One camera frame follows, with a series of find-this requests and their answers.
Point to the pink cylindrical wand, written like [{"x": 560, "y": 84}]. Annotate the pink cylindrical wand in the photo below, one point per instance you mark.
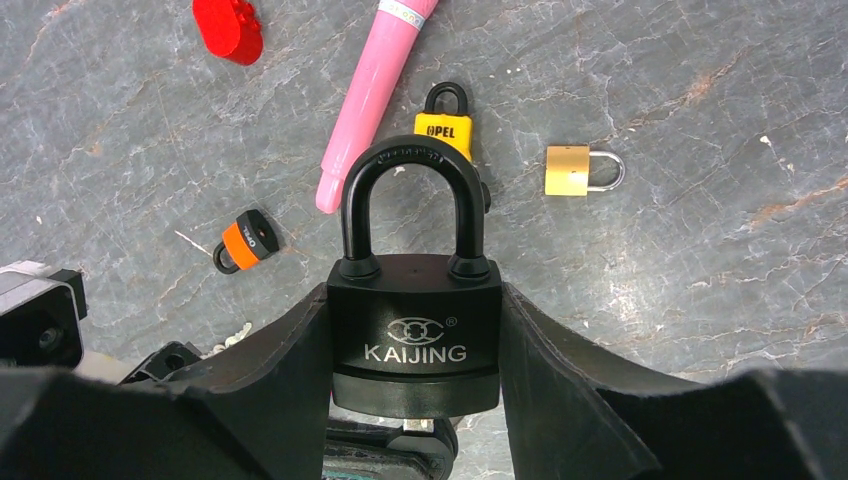
[{"x": 387, "y": 48}]

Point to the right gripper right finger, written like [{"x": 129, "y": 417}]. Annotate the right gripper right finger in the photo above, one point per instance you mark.
[{"x": 575, "y": 410}]

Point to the orange black padlock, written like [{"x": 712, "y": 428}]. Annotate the orange black padlock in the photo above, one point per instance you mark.
[{"x": 245, "y": 243}]

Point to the small silver key bunch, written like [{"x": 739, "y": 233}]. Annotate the small silver key bunch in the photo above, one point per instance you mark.
[{"x": 231, "y": 340}]

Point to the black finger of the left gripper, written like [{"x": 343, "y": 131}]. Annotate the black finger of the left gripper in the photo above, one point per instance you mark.
[{"x": 171, "y": 362}]

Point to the small brass padlock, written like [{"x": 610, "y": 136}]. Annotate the small brass padlock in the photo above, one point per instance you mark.
[{"x": 568, "y": 168}]

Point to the red plastic cap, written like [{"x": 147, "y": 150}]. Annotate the red plastic cap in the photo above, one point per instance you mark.
[{"x": 229, "y": 29}]

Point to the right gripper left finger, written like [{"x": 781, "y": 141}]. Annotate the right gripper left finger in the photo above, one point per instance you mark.
[{"x": 257, "y": 410}]

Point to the yellow black padlock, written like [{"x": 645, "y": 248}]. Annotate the yellow black padlock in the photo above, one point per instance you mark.
[{"x": 454, "y": 128}]

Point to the black-head key set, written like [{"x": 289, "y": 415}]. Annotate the black-head key set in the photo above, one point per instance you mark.
[{"x": 363, "y": 451}]

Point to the black Kaijing padlock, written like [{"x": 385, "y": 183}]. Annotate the black Kaijing padlock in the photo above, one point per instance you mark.
[{"x": 415, "y": 336}]

